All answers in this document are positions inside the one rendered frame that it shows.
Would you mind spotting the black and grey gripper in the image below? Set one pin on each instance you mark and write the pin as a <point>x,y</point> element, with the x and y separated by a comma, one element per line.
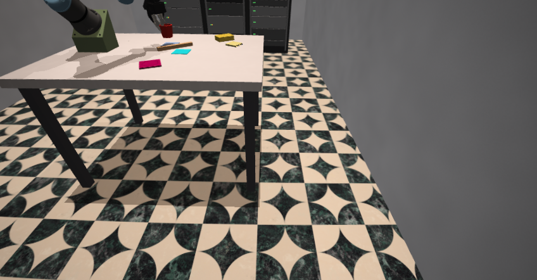
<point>156,7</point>

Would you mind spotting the red cup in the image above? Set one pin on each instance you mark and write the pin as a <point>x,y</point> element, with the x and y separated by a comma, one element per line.
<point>166,30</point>

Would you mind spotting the yellow sponge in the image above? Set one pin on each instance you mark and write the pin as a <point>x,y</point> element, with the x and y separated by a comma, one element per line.
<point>224,37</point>

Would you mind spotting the pale yellow square pad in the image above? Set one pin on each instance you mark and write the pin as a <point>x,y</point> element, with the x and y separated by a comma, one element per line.
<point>233,44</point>

